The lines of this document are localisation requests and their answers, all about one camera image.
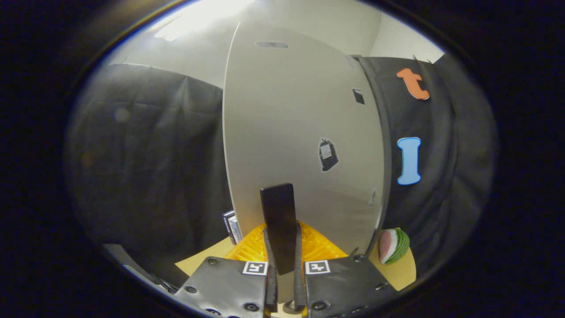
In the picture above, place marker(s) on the toy watermelon slice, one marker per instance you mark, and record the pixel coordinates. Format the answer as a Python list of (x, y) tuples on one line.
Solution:
[(393, 245)]

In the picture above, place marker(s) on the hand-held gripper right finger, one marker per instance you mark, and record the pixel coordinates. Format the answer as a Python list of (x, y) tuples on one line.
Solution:
[(344, 287)]

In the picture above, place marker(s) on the white shoe cabinet door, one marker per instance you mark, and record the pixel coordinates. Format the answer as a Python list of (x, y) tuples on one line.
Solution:
[(287, 115)]

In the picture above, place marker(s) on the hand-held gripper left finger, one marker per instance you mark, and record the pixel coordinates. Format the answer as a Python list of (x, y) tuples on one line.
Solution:
[(229, 287)]

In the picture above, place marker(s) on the stack of books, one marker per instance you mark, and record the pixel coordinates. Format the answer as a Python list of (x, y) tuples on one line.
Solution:
[(232, 227)]

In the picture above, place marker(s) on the black backdrop cloth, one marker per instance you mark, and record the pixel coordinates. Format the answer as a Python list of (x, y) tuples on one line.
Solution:
[(145, 154)]

